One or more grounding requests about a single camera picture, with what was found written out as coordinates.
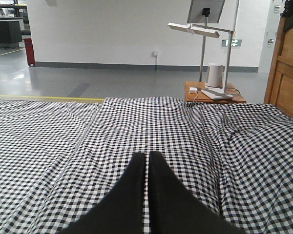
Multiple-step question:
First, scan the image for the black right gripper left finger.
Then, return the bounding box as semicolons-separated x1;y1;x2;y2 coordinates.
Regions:
60;153;146;234

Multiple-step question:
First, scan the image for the black white checkered bedsheet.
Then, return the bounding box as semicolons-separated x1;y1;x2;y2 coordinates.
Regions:
0;97;293;234

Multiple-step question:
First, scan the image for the wooden headboard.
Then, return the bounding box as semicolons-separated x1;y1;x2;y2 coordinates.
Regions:
264;15;293;118

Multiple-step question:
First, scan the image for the grey panel on pole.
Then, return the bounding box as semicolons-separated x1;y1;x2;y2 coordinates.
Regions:
187;0;225;23

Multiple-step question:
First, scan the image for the green exit sign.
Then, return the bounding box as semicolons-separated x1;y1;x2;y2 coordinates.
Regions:
221;39;242;47

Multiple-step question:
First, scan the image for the white power adapter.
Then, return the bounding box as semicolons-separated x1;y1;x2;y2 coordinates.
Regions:
189;87;198;94

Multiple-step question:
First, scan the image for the white desk lamp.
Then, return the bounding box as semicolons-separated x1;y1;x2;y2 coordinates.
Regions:
168;23;234;100

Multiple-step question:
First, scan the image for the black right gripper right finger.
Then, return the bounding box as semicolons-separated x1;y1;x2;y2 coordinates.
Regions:
148;151;243;234

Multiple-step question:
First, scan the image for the red floor box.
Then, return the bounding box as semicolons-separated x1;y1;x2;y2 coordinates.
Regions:
24;38;36;66

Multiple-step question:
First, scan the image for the white cylindrical speaker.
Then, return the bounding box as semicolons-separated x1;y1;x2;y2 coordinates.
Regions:
205;63;223;88

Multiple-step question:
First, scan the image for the wooden bedside table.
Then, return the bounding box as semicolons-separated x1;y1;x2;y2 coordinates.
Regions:
184;81;246;104

